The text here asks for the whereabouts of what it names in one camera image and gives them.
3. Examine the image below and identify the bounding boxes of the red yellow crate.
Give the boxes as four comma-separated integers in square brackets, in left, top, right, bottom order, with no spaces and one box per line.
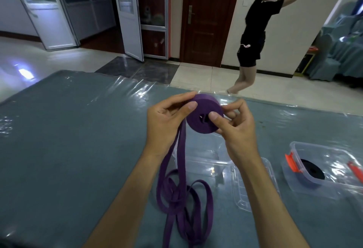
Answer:
[294,46,319,76]

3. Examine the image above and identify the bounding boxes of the person's right forearm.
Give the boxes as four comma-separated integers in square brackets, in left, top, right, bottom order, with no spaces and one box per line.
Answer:
[231,154,310,248]

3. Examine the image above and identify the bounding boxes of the person's left forearm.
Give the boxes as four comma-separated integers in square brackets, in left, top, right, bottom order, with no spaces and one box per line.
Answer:
[82,146,174,248]

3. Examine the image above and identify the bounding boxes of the clear box with orange clips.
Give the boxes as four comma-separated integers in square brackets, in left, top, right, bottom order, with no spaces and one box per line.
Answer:
[281,141,363,201]

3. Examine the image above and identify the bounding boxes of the open clear plastic container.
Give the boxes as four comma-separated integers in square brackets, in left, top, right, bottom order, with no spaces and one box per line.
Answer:
[172,133,236,178]

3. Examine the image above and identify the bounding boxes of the clear plastic lid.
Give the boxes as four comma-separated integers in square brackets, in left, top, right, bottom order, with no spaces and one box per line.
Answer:
[230,157,282,213]

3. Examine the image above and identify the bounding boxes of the purple ribbon roll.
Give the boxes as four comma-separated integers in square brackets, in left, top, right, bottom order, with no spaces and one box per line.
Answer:
[156,93,225,248]

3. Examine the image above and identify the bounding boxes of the white framed glass door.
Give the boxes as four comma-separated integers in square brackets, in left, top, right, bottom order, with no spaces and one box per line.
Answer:
[0,0,80,52]
[111,0,145,62]

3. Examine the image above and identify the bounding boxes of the person's left hand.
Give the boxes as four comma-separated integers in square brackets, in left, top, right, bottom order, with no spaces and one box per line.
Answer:
[146,91,199,157]

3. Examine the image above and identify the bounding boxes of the black ribbon roll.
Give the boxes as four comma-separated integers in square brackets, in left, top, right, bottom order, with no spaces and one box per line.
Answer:
[299,158,327,181]

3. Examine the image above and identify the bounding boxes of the grey-blue tablecloth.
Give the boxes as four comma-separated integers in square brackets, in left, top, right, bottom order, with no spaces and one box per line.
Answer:
[0,69,363,248]

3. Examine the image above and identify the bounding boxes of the person's right hand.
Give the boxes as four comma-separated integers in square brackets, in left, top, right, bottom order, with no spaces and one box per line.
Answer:
[208,98,258,162]

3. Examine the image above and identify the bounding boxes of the blue covered chairs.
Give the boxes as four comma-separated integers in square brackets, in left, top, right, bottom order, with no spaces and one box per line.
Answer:
[307,1,363,87]

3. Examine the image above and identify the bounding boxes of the brown wooden door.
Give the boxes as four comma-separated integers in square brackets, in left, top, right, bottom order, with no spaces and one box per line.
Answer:
[179,0,244,67]

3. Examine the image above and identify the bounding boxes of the glass partition with white frame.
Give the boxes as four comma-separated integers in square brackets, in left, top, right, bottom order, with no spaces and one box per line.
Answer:
[136,0,171,60]

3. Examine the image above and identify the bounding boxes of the clear plastic table cover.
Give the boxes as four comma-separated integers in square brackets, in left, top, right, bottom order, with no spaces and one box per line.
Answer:
[0,69,363,248]

